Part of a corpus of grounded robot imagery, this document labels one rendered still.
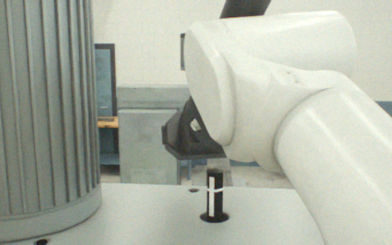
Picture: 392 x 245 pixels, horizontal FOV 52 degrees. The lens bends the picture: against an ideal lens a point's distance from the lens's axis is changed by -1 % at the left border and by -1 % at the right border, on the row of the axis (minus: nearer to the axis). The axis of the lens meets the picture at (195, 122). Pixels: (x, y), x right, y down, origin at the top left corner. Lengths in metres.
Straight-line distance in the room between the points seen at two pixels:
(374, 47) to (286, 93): 7.12
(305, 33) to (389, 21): 7.12
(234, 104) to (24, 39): 0.27
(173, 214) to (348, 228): 0.36
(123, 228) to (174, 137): 0.12
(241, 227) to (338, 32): 0.27
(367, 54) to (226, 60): 7.08
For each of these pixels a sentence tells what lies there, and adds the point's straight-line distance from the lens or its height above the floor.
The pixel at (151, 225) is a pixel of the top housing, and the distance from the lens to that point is 0.50.
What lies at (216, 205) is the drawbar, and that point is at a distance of 0.50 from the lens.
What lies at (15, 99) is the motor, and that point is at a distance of 0.45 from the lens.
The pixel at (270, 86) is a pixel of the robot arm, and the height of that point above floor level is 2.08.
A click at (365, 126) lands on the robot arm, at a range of 0.21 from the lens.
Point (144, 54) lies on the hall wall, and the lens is 7.14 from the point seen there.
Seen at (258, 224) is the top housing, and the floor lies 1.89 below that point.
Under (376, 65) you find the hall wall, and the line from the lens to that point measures 7.37.
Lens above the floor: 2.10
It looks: 11 degrees down
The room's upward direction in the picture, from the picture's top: straight up
